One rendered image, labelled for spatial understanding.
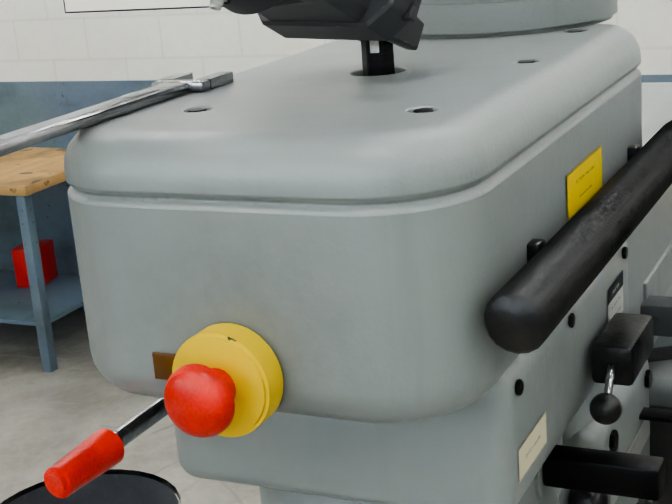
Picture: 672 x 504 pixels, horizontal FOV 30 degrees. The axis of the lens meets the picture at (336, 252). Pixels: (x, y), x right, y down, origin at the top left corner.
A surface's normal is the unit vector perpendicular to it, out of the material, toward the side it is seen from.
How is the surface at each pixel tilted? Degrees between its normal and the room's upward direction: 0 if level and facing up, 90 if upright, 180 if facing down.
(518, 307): 90
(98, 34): 90
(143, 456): 0
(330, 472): 90
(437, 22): 90
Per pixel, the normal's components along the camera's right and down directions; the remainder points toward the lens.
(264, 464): -0.43, 0.29
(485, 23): -0.19, 0.29
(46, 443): -0.08, -0.96
